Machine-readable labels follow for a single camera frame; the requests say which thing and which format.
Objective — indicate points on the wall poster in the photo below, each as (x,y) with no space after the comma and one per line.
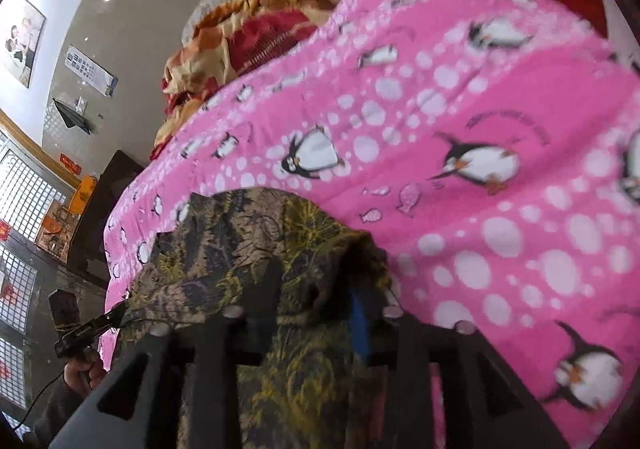
(22,41)

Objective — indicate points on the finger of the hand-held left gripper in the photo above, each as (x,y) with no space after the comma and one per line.
(114,315)

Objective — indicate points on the window with metal grille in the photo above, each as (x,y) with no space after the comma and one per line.
(25,199)

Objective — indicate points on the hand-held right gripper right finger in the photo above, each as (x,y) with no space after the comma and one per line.
(361,329)

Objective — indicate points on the person's left hand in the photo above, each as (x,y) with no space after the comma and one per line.
(82,374)

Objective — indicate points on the colourful printed box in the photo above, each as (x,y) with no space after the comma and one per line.
(57,229)

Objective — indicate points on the dark floral patterned garment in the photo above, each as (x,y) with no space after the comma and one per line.
(225,239)

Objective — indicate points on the white wall chart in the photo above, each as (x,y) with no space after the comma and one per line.
(91,70)

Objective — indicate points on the red and gold quilt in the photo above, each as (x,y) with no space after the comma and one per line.
(250,29)

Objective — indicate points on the red wall sign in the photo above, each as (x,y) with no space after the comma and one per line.
(70,163)

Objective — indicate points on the person's left forearm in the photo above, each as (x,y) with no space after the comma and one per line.
(55,416)

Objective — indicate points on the dark hanging cloth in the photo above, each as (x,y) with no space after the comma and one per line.
(75,116)

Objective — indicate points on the dark wooden cabinet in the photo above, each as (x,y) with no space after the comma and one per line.
(115,209)

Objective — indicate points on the orange box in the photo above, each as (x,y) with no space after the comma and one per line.
(82,193)

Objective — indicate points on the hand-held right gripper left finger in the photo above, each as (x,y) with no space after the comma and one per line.
(267,299)

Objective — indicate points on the pink penguin printed blanket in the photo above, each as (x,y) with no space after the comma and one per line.
(450,104)

